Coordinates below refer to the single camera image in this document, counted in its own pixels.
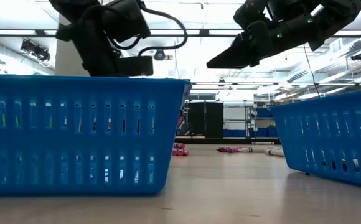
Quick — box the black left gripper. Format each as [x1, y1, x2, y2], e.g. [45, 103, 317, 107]
[70, 6, 155, 78]

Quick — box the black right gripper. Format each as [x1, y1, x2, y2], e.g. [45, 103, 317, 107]
[206, 0, 323, 70]

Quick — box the round black ceiling spotlight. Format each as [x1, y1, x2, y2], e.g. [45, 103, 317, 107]
[153, 49, 167, 62]

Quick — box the blue storage bin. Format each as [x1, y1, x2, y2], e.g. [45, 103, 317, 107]
[223, 129, 246, 138]
[255, 126, 279, 138]
[256, 108, 273, 118]

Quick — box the metal shelving rack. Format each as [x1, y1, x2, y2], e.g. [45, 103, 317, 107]
[245, 105, 279, 138]

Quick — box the black cabinet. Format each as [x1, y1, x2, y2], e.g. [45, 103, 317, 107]
[188, 101, 225, 139]

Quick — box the dark equipment with red parts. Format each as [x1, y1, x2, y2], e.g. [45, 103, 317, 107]
[176, 107, 190, 137]

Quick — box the blue slotted plastic basket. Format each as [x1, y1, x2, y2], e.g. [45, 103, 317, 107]
[268, 88, 361, 190]
[0, 73, 193, 197]

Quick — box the white crayon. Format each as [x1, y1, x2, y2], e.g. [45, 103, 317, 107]
[238, 147, 276, 153]
[265, 148, 286, 157]

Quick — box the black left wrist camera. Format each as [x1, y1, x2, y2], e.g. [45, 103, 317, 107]
[101, 0, 152, 44]

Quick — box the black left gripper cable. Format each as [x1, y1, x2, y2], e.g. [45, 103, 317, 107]
[108, 4, 189, 58]

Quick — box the thin black hanging cable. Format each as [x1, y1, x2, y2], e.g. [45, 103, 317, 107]
[302, 43, 321, 98]

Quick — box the black aluminium table frame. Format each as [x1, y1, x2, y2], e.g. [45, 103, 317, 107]
[174, 136, 281, 145]

